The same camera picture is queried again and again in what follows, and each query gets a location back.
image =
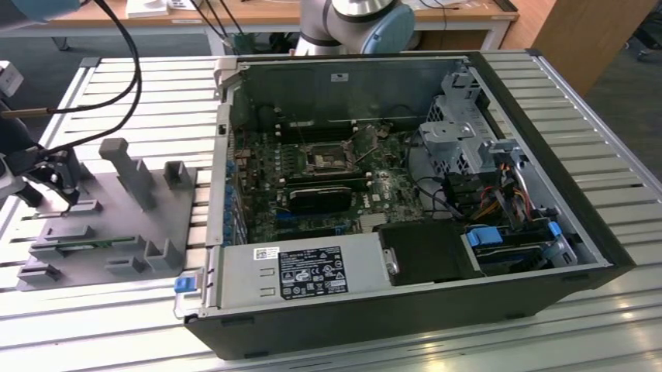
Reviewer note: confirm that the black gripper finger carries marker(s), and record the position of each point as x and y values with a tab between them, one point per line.
32	195
70	186

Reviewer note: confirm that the CPU socket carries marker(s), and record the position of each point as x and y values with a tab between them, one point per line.
329	159

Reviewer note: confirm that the green RAM stick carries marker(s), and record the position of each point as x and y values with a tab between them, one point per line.
106	244

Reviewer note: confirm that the grey parts rack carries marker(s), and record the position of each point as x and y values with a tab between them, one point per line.
130	232

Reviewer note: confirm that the blue case latch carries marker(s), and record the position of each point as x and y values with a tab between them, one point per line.
186	284

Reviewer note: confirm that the small copper heat sink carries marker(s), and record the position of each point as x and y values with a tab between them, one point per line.
242	154

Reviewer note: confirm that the silver power supply unit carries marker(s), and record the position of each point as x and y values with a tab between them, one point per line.
244	279

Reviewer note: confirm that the black graphics card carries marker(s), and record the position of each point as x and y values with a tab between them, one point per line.
318	201

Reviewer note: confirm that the black RAM slot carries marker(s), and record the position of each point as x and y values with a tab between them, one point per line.
324	178
321	136
329	186
321	128

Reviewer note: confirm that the white printed box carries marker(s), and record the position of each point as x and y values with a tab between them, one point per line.
186	4

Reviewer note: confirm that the wooden desk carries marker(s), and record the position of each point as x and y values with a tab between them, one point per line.
258	9

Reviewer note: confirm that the silver chipset heat sink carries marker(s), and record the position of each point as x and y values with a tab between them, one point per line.
373	221

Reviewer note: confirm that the round coin battery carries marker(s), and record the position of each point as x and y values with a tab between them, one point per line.
384	131

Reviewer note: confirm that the green motherboard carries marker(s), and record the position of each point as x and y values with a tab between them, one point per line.
399	182

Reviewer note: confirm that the black open PC case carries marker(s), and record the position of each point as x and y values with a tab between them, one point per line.
363	329

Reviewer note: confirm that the black plastic shroud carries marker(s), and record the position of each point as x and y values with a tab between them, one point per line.
424	252

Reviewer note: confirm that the metal drive cage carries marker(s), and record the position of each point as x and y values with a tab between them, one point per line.
451	147

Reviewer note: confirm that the blue disk carrier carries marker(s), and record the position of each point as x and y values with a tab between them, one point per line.
484	234

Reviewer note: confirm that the small blue bay tab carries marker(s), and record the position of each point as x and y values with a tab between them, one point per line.
555	229

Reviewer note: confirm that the wooden cabinet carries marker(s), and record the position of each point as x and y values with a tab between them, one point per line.
585	38

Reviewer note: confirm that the black office chair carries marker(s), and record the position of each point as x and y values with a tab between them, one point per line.
651	36

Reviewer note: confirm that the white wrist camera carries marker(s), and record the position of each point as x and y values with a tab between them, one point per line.
10	77

